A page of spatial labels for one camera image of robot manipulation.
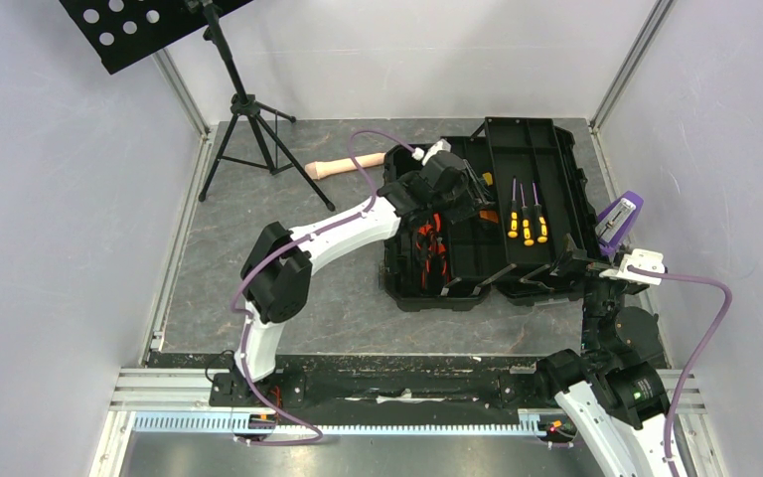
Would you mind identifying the purple plastic scraper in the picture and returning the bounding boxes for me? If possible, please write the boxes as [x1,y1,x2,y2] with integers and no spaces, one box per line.
[595,191,644,256]

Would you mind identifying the black tripod music stand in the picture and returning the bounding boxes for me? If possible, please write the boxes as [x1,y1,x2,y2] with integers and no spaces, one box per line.
[61,0,336,212]

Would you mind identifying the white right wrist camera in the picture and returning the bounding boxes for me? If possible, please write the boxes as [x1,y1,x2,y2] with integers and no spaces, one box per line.
[599,248,666,285]

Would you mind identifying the orange black combination pliers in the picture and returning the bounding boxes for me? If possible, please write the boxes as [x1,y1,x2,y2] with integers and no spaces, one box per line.
[419,235,449,294]

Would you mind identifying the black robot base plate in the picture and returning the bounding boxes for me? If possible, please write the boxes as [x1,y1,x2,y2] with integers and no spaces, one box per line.
[209,355,559,431]

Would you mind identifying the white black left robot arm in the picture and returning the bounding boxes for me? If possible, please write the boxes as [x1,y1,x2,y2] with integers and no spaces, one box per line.
[230,150,490,405]

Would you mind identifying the black plastic toolbox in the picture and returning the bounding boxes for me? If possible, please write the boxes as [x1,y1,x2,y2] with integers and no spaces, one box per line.
[380,117,602,312]

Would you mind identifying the beige wooden handle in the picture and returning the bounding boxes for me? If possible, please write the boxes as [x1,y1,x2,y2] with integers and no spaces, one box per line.
[304,152,384,180]

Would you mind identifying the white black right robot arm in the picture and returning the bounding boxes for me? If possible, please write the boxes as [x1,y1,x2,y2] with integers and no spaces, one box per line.
[534,236,687,476]

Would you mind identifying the wire brush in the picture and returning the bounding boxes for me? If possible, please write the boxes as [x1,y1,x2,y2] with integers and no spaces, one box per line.
[478,210,500,225]

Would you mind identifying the orange cutting pliers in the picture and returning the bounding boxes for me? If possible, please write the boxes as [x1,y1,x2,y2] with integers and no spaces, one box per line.
[415,214,445,253]

